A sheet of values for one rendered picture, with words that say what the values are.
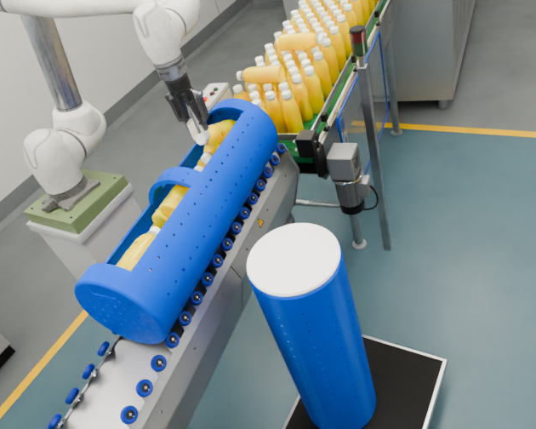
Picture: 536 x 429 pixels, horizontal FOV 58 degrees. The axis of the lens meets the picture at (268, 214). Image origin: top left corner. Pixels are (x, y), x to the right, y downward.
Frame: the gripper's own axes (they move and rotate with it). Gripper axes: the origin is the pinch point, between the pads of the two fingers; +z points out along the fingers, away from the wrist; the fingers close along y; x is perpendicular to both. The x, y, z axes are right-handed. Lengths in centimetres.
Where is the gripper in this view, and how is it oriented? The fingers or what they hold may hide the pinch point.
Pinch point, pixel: (198, 129)
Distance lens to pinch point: 164.0
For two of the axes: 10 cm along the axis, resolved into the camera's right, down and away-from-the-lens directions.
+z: 2.7, 7.1, 6.5
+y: 8.9, 0.7, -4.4
